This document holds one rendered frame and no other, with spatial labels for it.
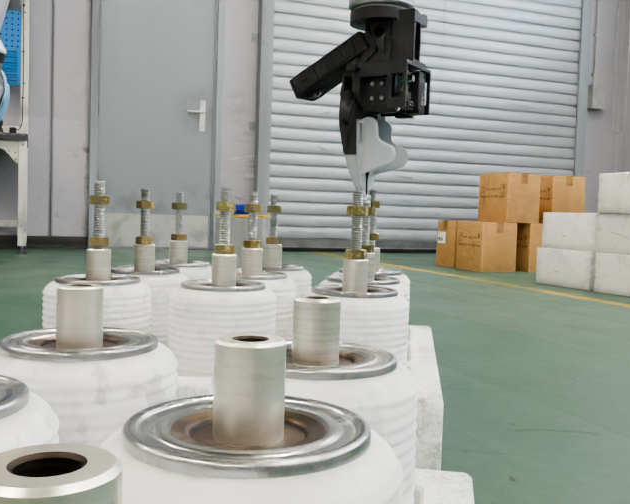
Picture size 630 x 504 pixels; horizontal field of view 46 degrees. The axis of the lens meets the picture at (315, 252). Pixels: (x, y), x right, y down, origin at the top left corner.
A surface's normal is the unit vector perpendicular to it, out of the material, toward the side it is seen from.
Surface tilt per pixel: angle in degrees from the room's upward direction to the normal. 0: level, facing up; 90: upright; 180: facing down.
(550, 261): 90
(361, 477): 43
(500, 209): 90
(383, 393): 57
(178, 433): 3
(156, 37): 90
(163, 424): 0
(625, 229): 90
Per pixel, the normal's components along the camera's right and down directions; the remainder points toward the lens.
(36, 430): 0.85, -0.51
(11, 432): 0.66, -0.70
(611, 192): -0.93, -0.01
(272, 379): 0.72, 0.06
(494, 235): 0.33, 0.06
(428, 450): -0.13, 0.05
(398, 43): -0.51, 0.03
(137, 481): -0.37, -0.72
